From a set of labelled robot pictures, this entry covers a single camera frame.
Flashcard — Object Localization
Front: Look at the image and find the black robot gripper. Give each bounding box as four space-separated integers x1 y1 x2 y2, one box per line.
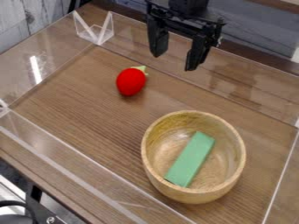
145 0 226 71

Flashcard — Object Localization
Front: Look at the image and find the red toy strawberry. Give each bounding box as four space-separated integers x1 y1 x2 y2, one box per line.
117 66 147 96

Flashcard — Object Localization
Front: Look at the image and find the wooden bowl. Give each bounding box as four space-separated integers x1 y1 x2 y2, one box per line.
141 110 247 204

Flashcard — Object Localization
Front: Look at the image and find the green rectangular block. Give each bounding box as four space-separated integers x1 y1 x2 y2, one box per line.
163 131 215 187

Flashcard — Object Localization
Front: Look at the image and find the clear acrylic corner bracket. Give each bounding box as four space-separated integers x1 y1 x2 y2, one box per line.
72 11 115 46

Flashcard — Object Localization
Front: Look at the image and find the black table leg bracket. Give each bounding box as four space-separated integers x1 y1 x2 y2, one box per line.
26 184 67 224

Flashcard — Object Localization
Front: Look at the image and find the black cable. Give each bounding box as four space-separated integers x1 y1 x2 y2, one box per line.
0 199 34 224

